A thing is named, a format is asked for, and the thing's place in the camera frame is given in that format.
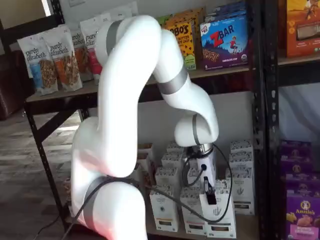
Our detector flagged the white box green strip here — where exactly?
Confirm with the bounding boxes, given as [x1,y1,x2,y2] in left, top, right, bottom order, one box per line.
[225,167,255,216]
[199,179,237,239]
[229,139,254,156]
[228,152,255,171]

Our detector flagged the blue Z Bar box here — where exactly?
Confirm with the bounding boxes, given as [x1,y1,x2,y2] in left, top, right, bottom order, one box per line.
[199,15,250,71]
[204,1,248,23]

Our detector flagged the black floor cable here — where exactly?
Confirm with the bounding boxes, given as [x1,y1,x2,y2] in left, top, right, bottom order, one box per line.
[32,214,67,240]

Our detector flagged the orange snack box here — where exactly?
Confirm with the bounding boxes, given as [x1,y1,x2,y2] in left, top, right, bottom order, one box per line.
[284,0,320,59]

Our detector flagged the white box pink strip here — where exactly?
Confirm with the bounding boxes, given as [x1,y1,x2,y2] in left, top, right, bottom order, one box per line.
[180,187,208,236]
[186,164,201,190]

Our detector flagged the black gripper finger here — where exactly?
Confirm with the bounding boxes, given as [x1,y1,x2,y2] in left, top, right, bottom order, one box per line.
[203,175,217,205]

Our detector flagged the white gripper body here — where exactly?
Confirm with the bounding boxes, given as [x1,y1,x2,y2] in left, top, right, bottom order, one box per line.
[196,149,217,187]

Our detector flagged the white granola bag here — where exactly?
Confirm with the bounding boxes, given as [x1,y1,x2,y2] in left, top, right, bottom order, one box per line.
[109,1,139,20]

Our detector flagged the green Bobo's apple pie box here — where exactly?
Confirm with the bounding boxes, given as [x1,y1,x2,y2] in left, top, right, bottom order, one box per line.
[156,14,175,26]

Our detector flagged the red Purely Elizabeth granola bag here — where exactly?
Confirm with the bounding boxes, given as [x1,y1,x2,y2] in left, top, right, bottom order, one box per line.
[79,13,112,86]

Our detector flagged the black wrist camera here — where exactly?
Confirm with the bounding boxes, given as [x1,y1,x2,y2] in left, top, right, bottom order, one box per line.
[186,146,201,163]

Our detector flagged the brown sofa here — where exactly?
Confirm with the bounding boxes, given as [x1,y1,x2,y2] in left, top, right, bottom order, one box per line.
[0,49,35,122]

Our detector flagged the yellow Bobo's peanut butter box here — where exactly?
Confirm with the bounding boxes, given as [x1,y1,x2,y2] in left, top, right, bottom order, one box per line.
[161,19,198,71]
[172,7,206,26]

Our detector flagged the black metal shelf rack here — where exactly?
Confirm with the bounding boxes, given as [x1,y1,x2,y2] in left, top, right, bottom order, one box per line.
[23,0,266,240]
[262,0,320,240]

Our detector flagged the orange Purely Elizabeth granola bag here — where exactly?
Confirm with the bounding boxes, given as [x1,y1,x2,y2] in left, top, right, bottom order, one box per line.
[42,24,84,92]
[69,24,95,82]

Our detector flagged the purple Annie's box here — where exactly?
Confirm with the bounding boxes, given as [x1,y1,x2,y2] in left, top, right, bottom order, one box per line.
[284,172,320,194]
[285,189,320,240]
[279,139,313,176]

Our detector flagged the blue Purely Elizabeth granola bag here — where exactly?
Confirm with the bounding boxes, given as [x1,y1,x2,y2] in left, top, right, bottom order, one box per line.
[16,32,59,96]

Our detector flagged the thin black camera cable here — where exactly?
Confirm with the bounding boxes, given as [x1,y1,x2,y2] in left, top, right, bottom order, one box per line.
[183,152,206,188]

